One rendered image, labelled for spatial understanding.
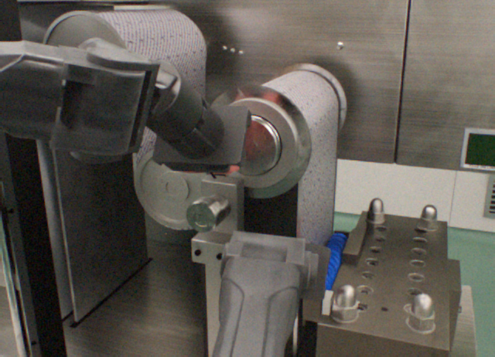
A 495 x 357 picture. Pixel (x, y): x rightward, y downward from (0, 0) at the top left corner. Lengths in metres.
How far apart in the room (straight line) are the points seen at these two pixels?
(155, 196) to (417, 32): 0.51
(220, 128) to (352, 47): 0.46
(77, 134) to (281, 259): 0.20
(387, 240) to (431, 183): 2.52
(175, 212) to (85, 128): 0.35
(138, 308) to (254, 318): 0.61
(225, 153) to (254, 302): 0.19
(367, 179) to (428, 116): 2.53
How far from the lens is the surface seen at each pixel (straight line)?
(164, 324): 0.91
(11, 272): 0.78
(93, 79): 0.39
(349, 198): 3.51
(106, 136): 0.40
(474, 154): 0.94
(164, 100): 0.45
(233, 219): 0.65
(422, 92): 0.93
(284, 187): 0.65
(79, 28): 0.75
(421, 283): 0.80
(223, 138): 0.53
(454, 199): 3.46
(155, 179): 0.73
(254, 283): 0.40
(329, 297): 0.69
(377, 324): 0.69
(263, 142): 0.62
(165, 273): 1.06
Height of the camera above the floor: 1.42
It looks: 19 degrees down
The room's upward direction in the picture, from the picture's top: straight up
